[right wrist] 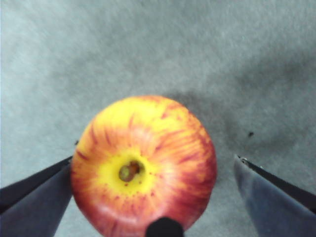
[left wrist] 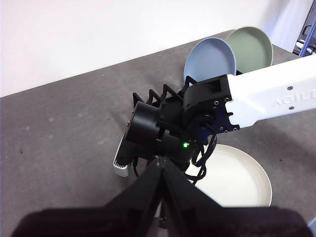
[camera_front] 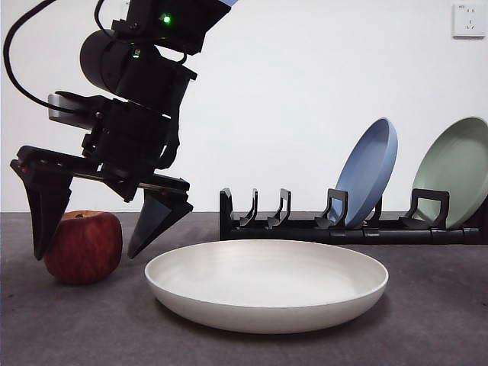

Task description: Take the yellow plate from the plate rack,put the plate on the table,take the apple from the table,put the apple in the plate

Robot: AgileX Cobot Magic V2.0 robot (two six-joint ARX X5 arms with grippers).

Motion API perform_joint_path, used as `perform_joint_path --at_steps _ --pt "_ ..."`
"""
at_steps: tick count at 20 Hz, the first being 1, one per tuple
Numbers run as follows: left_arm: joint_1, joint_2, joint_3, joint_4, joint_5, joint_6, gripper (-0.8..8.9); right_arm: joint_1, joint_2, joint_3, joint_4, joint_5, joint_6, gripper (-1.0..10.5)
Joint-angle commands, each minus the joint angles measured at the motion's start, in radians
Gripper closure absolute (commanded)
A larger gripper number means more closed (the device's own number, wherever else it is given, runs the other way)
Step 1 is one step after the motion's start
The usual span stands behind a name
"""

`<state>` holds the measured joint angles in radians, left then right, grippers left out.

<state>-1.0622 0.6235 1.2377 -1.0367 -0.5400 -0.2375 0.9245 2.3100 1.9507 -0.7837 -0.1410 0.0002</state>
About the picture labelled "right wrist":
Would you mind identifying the red yellow apple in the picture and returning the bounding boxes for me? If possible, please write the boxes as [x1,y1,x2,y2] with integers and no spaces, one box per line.
[70,95,218,237]

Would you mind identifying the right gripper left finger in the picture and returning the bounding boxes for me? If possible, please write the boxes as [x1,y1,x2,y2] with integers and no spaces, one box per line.
[0,156,74,237]

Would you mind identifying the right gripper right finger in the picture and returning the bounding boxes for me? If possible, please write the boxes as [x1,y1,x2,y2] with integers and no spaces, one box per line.
[234,154,316,237]

